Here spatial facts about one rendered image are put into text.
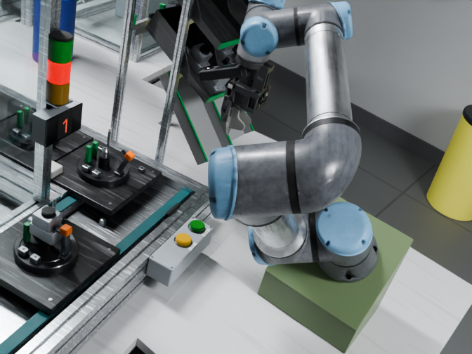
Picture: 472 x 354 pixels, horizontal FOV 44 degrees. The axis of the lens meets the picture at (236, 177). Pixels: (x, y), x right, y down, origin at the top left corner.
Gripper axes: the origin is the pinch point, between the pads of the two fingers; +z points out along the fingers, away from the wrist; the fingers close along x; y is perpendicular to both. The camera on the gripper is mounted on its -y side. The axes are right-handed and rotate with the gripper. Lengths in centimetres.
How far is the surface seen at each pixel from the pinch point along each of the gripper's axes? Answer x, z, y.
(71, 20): 55, 18, -92
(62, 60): -25.6, -13.5, -29.8
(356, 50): 303, 73, -29
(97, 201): -16.5, 26.3, -22.9
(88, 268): -36.8, 26.3, -9.6
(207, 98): 15.1, 2.7, -12.9
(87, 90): 45, 37, -75
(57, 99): -25.8, -4.2, -30.1
